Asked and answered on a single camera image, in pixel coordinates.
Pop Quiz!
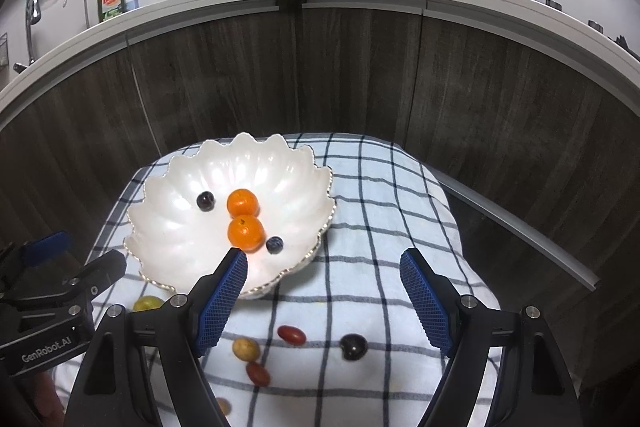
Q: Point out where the yellow cherry tomato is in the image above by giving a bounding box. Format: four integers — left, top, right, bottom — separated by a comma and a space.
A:
232, 337, 260, 363

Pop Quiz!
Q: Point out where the grey metal strip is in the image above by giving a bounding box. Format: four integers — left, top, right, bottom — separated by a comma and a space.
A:
431, 168, 600, 293

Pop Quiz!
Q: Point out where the dark grape in bowl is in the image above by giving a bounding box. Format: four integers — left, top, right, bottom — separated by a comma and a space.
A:
196, 191, 216, 212

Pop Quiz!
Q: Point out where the dark purple grape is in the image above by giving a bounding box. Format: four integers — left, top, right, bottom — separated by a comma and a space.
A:
338, 334, 369, 362

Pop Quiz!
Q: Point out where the red cherry tomato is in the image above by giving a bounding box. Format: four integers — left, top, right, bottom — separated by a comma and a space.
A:
245, 362, 271, 387
277, 325, 307, 346

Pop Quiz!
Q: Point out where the chrome faucet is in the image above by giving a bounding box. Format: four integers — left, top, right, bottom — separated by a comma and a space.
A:
63, 0, 91, 30

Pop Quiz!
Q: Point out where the small white pump bottle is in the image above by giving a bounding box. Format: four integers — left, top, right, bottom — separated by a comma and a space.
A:
125, 0, 139, 12

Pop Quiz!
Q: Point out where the orange mandarin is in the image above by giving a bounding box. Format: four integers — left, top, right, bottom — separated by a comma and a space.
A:
227, 188, 259, 218
227, 215, 266, 254

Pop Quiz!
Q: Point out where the blueberry in bowl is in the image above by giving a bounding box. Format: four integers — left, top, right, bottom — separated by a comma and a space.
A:
265, 236, 284, 255

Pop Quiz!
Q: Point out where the lower orange mandarin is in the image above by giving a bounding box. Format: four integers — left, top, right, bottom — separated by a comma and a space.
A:
227, 215, 266, 254

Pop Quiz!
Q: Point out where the white scalloped bowl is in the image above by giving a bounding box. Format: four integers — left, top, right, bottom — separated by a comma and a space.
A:
124, 132, 336, 299

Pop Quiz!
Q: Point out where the yellow green apple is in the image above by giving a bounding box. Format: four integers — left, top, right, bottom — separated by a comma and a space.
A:
132, 295, 164, 312

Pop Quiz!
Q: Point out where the blue checked white cloth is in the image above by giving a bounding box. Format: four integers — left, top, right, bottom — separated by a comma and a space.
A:
52, 131, 504, 427

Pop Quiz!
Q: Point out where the upper orange mandarin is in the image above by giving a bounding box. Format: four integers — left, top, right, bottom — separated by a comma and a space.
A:
227, 188, 259, 218

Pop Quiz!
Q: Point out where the small yellow tomato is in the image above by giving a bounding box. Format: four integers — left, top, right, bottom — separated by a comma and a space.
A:
217, 398, 231, 416

